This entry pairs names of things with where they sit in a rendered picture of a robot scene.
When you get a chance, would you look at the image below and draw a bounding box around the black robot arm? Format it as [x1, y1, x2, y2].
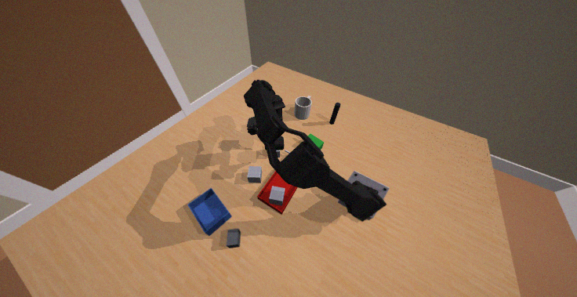
[244, 80, 387, 222]

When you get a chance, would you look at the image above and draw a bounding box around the grey mug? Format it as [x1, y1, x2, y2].
[294, 96, 312, 120]

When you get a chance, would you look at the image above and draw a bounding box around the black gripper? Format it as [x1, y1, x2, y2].
[274, 114, 284, 150]

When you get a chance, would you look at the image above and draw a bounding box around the black cylinder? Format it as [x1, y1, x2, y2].
[329, 103, 341, 125]

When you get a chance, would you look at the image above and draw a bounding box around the green block with grey pin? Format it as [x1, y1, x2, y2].
[308, 134, 324, 150]

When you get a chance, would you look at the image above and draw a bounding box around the red tray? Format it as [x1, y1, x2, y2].
[257, 171, 297, 214]

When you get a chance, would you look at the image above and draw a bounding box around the blue open bin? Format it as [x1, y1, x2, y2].
[188, 188, 232, 236]

